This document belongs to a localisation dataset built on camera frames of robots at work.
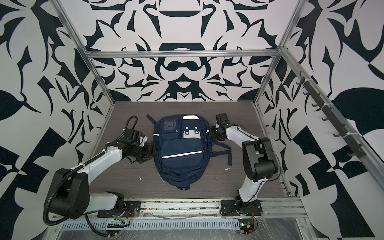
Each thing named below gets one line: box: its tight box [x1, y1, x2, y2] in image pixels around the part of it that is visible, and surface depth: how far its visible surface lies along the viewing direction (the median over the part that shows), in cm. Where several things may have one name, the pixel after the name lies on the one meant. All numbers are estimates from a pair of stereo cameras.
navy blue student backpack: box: [146, 114, 232, 191], surface depth 89 cm
